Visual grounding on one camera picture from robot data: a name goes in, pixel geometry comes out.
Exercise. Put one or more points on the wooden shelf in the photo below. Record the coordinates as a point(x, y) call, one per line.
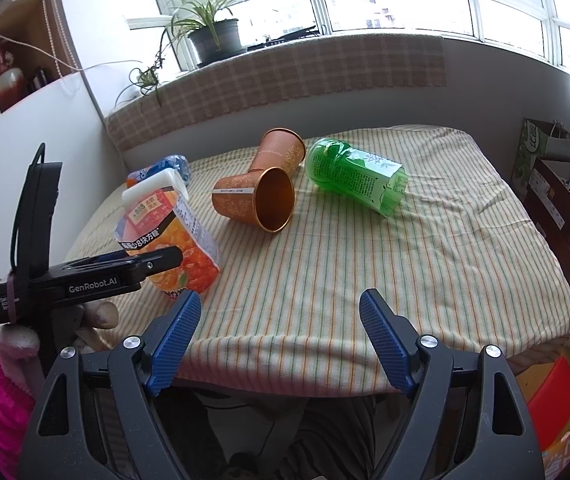
point(25, 25)

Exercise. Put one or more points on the potted spider plant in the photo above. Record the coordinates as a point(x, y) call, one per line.
point(215, 40)

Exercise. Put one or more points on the person's left hand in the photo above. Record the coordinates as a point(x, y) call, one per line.
point(99, 316)

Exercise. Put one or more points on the person's grey trousers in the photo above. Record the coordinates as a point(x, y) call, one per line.
point(325, 435)

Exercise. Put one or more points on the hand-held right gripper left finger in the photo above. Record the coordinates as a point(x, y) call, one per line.
point(180, 330)

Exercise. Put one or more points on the red vase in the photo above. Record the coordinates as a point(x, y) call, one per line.
point(7, 80)

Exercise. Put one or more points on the green paper bag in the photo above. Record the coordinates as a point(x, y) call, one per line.
point(530, 150)

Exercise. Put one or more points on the red box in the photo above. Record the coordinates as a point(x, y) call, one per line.
point(555, 400)

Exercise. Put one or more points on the white cabinet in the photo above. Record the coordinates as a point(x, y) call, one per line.
point(25, 160)

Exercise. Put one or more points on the plaid windowsill cloth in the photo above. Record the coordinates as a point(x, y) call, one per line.
point(315, 75)

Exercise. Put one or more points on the dark cardboard box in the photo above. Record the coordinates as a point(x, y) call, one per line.
point(550, 195)

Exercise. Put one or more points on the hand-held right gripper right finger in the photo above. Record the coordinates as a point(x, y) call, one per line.
point(382, 332)

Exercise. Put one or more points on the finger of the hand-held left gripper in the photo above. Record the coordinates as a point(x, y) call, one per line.
point(157, 261)

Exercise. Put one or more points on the blue snack packet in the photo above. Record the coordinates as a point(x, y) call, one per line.
point(165, 164)

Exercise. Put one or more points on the striped table cloth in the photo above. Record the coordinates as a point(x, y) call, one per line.
point(390, 280)

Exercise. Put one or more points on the green plastic bottle cup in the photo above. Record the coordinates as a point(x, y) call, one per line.
point(352, 175)

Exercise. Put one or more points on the copper orange cup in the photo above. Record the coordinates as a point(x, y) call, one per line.
point(280, 152)
point(237, 201)

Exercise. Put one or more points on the orange printed drink carton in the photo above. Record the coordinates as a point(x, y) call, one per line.
point(192, 245)

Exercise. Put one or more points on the black object on windowsill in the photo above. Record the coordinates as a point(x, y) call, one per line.
point(285, 36)

